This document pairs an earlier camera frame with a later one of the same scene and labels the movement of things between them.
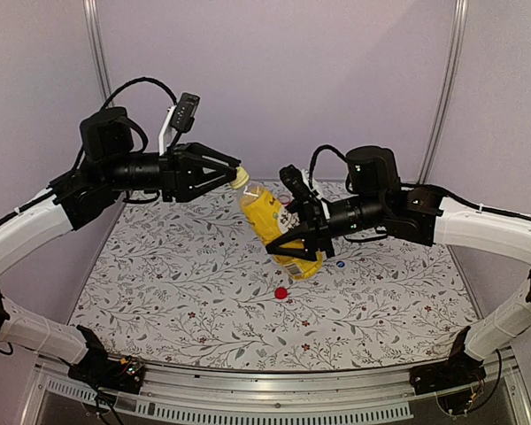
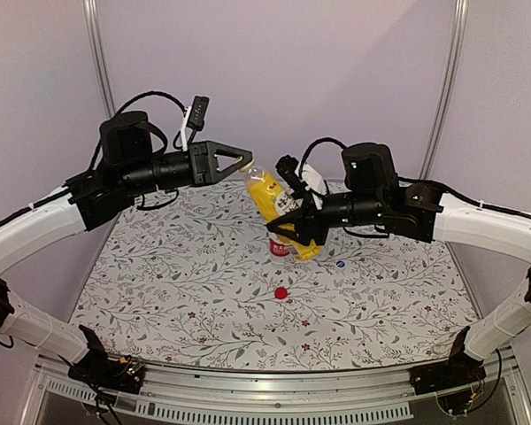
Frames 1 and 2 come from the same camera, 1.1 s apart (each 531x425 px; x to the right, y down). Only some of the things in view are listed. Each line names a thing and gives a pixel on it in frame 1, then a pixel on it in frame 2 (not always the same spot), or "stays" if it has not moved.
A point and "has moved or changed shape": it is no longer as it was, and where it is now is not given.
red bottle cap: (280, 292) stays
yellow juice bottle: (268, 220) → (272, 200)
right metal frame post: (439, 127) stays
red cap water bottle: (285, 198) has moved or changed shape
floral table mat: (190, 285) stays
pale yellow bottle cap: (242, 177) → (248, 166)
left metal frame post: (92, 19) stays
